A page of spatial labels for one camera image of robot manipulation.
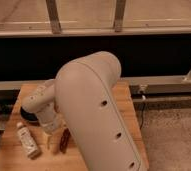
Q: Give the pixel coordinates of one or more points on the wooden window frame post right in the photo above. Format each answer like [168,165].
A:
[119,15]

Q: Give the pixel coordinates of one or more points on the white bottle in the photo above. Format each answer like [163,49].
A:
[28,143]

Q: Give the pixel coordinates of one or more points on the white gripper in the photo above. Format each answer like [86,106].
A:
[50,122]

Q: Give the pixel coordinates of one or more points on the wooden window frame post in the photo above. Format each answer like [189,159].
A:
[119,15]
[53,16]

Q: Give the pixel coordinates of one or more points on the wooden window frame post left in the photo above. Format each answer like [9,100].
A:
[53,16]

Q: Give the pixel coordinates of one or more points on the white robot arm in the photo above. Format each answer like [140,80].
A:
[81,96]

